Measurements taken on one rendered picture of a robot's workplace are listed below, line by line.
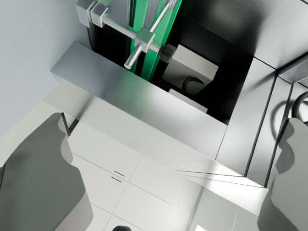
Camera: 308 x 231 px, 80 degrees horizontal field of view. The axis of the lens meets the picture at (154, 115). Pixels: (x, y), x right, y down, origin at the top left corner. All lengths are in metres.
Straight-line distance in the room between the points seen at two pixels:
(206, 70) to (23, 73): 0.58
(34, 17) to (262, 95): 0.62
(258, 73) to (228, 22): 0.19
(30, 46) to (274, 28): 0.60
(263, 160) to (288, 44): 0.33
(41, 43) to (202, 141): 0.45
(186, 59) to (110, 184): 2.74
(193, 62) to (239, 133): 0.32
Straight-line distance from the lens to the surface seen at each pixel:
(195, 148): 0.51
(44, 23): 0.47
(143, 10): 0.46
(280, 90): 0.73
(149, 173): 3.27
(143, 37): 0.33
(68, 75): 0.54
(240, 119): 0.60
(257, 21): 0.63
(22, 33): 0.44
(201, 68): 0.75
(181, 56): 0.74
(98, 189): 3.25
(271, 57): 0.72
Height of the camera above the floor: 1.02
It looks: 2 degrees up
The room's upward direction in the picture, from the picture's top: 119 degrees clockwise
